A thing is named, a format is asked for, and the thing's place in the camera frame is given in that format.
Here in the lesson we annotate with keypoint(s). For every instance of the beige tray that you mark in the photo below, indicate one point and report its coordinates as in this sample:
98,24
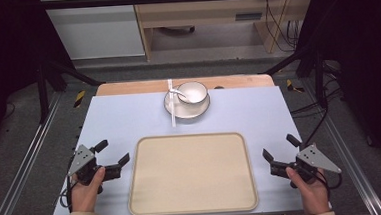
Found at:
191,174

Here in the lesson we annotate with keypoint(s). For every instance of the person's left hand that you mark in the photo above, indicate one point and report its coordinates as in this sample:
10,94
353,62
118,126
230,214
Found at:
83,195

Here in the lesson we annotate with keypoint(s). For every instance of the wooden desk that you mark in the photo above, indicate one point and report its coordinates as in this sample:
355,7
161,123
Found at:
206,11

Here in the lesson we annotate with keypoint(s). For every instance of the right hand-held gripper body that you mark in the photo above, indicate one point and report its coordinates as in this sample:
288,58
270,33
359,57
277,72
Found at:
315,158

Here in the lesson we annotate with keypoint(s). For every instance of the black curtain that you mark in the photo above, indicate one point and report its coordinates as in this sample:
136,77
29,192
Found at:
8,48
366,60

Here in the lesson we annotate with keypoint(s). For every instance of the white spoon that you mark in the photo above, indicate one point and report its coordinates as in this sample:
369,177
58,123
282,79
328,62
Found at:
178,92

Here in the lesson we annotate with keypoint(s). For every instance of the white chopstick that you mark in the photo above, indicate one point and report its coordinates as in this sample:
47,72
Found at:
171,115

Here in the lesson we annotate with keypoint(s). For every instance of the white cabinet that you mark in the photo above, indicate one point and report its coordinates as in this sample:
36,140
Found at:
100,33

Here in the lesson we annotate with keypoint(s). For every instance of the aluminium floor rail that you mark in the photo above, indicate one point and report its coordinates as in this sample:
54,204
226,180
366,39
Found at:
18,171
352,161

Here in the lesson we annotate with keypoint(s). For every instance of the black metal stand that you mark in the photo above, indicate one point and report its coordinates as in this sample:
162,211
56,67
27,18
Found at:
309,63
53,82

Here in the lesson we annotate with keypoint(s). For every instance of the white bowl with dark rim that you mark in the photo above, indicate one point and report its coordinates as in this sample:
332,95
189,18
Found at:
195,92

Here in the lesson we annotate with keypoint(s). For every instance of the white plate with dark rim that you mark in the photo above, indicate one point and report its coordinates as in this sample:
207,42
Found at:
187,111

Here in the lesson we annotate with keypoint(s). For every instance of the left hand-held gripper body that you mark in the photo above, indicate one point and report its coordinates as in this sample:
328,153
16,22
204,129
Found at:
81,159

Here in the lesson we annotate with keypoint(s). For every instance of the person's right hand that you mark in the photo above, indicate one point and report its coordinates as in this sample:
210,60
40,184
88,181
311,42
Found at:
314,193

